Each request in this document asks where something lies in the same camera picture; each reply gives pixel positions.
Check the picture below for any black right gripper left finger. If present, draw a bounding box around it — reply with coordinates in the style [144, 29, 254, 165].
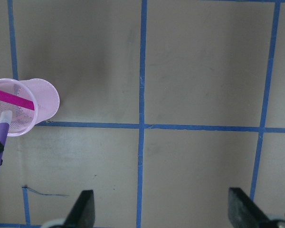
[63, 190, 95, 228]

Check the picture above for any pink mesh cup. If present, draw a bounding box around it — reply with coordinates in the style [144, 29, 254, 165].
[0, 78, 60, 137]

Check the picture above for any pink marker pen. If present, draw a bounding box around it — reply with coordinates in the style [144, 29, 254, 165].
[0, 90, 35, 111]

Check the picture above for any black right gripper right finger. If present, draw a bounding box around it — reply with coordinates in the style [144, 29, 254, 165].
[228, 187, 270, 228]

